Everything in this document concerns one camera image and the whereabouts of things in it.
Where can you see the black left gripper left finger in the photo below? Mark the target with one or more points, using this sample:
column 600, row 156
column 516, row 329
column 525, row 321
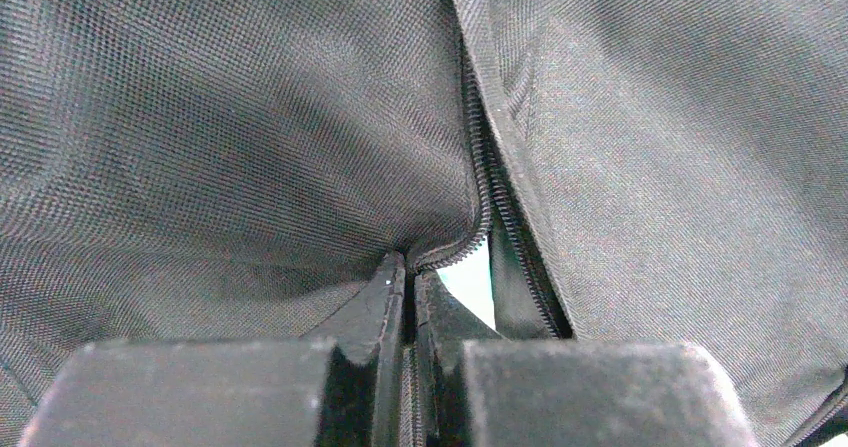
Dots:
column 339, row 385

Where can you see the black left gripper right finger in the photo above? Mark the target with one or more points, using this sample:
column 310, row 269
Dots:
column 479, row 389

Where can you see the black student backpack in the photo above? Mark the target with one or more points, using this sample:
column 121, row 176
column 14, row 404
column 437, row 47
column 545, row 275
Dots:
column 616, row 171

